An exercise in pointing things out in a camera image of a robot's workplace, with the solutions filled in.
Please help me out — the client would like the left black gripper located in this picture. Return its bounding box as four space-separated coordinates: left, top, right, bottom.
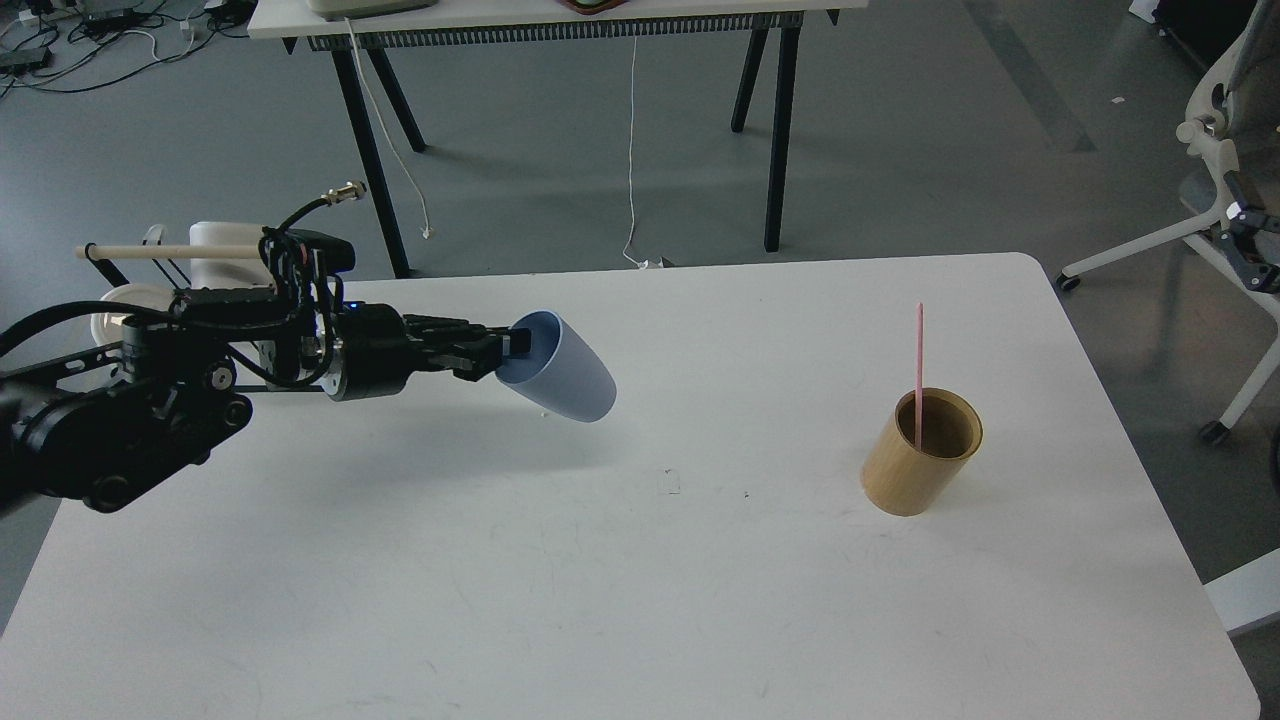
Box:
323 302 532 402

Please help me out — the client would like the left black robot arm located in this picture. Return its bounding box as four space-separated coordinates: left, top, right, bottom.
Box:
1 181 536 514

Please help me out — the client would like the white plate in rack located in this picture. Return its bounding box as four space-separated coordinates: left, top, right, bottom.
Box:
90 283 174 346

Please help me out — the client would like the floor cables bundle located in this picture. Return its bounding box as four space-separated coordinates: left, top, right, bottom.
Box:
0 0 259 94

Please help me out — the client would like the black wire dish rack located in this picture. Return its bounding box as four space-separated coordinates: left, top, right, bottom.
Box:
74 222 273 290

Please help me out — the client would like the bamboo cylinder holder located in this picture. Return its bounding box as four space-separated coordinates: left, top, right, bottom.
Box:
860 387 984 518

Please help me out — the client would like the white background table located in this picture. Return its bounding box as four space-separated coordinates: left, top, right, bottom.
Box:
247 1 863 279

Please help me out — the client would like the blue plastic cup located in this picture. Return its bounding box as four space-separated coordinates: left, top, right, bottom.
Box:
495 310 617 423

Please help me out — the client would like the pink chopstick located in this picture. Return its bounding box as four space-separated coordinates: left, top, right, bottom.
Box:
913 302 925 452

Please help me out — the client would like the white hanging cable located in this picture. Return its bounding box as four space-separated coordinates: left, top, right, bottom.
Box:
346 15 434 240
622 36 677 272

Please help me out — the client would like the white office chair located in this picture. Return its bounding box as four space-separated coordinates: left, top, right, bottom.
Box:
1055 0 1280 446

